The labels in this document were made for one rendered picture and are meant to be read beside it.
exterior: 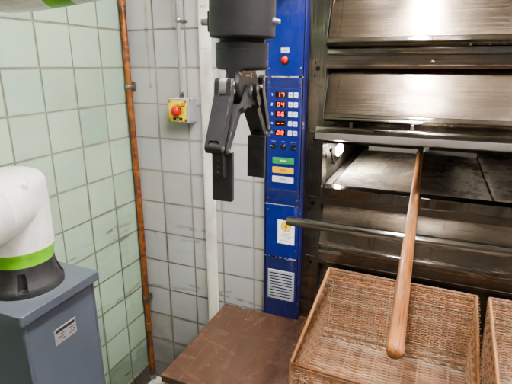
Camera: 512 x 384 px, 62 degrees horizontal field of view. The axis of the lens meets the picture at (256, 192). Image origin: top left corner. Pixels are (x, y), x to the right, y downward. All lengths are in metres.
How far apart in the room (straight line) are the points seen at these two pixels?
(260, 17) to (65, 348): 0.78
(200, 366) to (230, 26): 1.34
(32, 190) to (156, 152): 1.15
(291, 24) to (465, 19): 0.57
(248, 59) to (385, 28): 1.04
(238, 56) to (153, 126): 1.42
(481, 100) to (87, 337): 1.35
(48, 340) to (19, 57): 0.99
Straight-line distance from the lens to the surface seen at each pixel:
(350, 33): 1.60
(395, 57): 1.60
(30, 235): 0.94
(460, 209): 1.67
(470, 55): 1.60
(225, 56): 0.60
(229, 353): 1.75
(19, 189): 0.90
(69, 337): 1.04
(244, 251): 1.92
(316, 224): 1.34
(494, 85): 1.62
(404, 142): 1.46
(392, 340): 0.78
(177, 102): 1.81
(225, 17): 0.60
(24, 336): 0.95
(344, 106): 1.61
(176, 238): 2.08
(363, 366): 1.72
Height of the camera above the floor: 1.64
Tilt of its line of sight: 17 degrees down
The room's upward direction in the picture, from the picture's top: straight up
